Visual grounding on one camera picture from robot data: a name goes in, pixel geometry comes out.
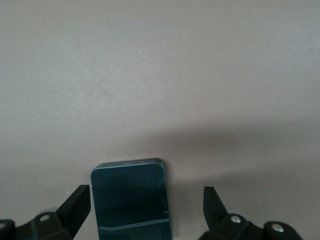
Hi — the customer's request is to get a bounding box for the black smartphone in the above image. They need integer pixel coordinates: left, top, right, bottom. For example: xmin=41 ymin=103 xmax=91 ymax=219
xmin=90 ymin=157 xmax=174 ymax=240

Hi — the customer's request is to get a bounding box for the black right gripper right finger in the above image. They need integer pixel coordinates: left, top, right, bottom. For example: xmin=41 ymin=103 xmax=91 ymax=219
xmin=199 ymin=186 xmax=305 ymax=240

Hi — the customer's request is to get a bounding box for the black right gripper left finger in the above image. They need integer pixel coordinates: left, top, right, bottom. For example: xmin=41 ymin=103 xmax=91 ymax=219
xmin=0 ymin=184 xmax=92 ymax=240

